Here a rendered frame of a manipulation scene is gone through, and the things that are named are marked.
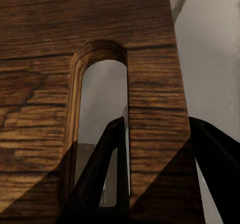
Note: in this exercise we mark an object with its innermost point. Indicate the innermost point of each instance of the cutting board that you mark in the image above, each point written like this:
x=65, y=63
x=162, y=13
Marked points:
x=45, y=48

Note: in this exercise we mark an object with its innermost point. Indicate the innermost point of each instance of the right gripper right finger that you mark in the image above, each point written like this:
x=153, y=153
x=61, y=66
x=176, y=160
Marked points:
x=218, y=156

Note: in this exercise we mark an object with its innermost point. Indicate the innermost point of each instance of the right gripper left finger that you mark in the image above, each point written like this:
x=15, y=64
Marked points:
x=82, y=207

